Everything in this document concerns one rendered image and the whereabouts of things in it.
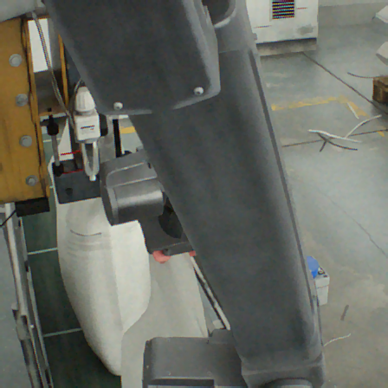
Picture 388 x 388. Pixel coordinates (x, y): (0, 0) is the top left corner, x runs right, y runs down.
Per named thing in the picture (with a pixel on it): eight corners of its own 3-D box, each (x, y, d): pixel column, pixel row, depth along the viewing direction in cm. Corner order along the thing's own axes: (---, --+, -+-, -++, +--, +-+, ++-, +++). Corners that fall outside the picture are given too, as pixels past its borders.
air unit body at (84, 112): (112, 181, 115) (103, 90, 107) (83, 186, 113) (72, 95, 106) (106, 169, 118) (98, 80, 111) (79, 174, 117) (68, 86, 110)
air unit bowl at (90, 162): (102, 176, 114) (99, 140, 111) (84, 179, 113) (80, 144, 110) (100, 167, 117) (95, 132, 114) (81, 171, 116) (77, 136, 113)
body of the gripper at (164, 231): (133, 212, 91) (137, 179, 84) (210, 197, 93) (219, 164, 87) (147, 257, 88) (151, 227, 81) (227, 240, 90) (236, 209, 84)
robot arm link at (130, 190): (212, 113, 75) (185, 93, 82) (104, 135, 72) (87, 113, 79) (221, 217, 80) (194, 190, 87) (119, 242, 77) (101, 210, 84)
